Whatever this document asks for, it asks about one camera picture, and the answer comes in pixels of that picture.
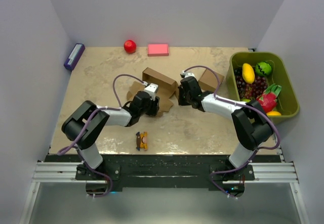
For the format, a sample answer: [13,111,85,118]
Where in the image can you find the green round fruit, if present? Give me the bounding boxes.
[255,61,272,77]

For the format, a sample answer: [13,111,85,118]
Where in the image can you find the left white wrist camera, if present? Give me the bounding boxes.
[143,83,158,101]

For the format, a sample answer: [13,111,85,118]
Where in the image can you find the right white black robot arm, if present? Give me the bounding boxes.
[178,75,280,180]

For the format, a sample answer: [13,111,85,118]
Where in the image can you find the yellow mango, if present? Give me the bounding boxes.
[242,63,255,84]

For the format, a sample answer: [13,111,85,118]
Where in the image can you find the purple grapes bunch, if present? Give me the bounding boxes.
[234,68,268,100]

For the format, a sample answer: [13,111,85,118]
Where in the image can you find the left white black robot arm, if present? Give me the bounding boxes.
[57,90,160,180]

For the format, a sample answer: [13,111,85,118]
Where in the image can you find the red dragon fruit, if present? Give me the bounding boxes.
[256,84,282,113]

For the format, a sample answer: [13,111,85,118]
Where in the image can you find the olive green plastic bin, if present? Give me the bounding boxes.
[226,52,300,125]

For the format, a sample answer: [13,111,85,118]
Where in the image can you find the red apple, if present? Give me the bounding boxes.
[124,40,137,54]

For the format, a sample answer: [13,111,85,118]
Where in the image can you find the small snack wrapper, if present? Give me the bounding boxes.
[136,131,148,151]

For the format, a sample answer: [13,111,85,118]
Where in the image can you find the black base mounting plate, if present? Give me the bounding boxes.
[45,155,255,197]

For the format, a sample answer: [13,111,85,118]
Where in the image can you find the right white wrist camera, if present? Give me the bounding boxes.
[180,70,195,78]

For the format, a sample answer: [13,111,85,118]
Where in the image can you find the large brown cardboard box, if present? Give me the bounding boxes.
[127,67,178,117]

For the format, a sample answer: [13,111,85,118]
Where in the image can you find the pink rectangular box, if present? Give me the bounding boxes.
[147,44,169,57]

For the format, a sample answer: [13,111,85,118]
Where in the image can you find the aluminium rail frame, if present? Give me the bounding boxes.
[21,150,310,223]

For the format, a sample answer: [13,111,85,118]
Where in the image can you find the purple blue box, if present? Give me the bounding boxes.
[64,43,85,71]

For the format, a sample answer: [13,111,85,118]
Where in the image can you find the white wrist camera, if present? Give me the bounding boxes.
[180,70,195,78]
[143,83,158,101]

